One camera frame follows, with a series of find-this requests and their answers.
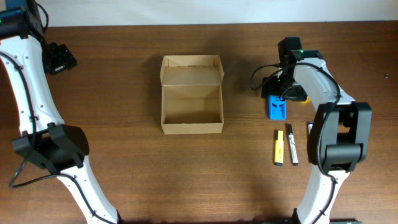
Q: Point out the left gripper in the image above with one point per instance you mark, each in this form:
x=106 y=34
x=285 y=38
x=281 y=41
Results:
x=64 y=58

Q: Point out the brown cardboard box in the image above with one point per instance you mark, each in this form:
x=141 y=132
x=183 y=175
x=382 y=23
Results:
x=192 y=97

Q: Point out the yellow highlighter marker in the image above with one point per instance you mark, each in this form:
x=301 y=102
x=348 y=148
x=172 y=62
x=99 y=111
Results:
x=279 y=148

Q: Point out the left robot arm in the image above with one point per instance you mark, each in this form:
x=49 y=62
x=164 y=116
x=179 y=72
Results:
x=49 y=147

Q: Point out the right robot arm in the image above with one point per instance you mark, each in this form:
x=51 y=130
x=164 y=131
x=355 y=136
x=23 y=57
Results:
x=339 y=135

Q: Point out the yellow tape roll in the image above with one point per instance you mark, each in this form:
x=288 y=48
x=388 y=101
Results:
x=306 y=101

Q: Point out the blue plastic case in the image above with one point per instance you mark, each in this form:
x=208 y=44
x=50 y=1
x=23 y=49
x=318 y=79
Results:
x=277 y=108

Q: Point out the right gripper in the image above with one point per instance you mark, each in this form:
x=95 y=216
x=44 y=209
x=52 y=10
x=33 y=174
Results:
x=269 y=88

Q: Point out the black white marker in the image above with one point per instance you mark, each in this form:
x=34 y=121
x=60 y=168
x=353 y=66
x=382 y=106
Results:
x=292 y=145

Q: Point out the blue white marker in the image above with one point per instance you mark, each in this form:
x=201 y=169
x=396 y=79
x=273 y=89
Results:
x=309 y=126

